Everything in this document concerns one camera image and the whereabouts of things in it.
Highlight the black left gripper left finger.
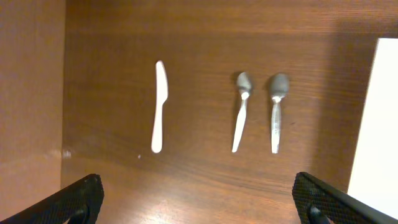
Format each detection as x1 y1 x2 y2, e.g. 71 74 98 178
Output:
1 174 104 224

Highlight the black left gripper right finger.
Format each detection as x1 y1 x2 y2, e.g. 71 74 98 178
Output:
292 172 397 224

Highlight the pink plastic knife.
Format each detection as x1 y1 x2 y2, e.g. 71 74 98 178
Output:
151 60 169 153

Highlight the white cutlery tray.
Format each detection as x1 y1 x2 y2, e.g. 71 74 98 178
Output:
348 38 397 218

